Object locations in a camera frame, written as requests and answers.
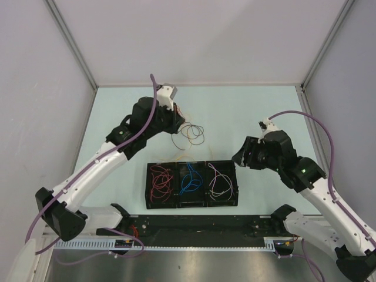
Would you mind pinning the black three-compartment tray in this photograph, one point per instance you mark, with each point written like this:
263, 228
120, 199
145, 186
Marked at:
177, 185

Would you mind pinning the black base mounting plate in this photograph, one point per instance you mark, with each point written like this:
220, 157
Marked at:
204, 231

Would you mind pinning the aluminium frame rail front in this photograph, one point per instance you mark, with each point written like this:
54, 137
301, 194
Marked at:
47, 231

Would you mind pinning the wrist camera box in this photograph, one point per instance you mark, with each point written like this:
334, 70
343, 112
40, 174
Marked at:
266, 126
165, 95

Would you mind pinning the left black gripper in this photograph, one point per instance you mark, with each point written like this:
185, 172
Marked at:
176, 120

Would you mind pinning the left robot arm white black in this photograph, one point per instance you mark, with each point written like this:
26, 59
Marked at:
61, 208

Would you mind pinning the grey slotted cable duct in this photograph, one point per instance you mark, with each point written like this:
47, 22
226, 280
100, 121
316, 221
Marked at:
126, 245

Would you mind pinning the aluminium corner post right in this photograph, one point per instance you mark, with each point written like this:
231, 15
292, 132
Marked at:
337, 24

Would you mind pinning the aluminium corner post left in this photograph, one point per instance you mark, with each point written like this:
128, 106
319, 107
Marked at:
71, 42

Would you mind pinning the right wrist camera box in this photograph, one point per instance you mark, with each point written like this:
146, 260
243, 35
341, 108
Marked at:
266, 126

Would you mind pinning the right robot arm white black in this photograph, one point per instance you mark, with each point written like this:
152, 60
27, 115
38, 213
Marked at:
349, 240

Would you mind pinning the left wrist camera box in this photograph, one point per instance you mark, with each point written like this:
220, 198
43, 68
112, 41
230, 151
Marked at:
165, 95

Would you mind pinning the aluminium corner post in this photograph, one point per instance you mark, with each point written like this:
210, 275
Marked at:
71, 42
337, 24

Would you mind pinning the aluminium side rail right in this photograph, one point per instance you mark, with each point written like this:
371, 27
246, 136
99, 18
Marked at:
317, 135

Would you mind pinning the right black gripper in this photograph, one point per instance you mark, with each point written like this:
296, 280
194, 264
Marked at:
241, 156

